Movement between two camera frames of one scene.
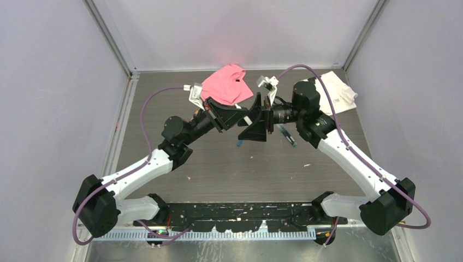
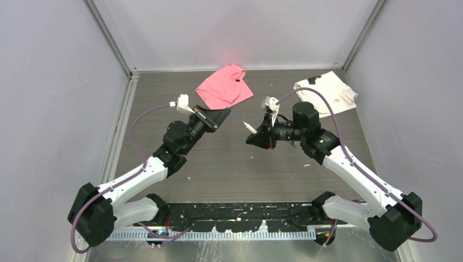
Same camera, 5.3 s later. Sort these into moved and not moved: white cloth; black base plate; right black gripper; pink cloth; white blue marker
Moved: white blue marker; right black gripper
Not moved: white cloth; pink cloth; black base plate
